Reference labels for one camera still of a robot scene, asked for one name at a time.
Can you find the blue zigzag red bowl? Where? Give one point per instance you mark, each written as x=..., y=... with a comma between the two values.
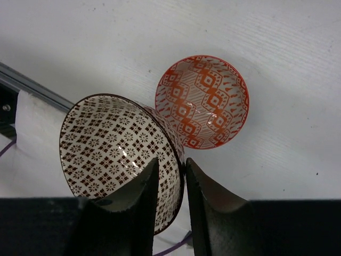
x=205, y=99

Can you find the brown patterned bowl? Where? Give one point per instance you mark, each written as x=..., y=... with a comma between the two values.
x=106, y=141

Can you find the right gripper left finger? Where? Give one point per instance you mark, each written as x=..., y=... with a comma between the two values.
x=123, y=222

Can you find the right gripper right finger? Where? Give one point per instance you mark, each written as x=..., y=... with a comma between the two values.
x=222, y=223

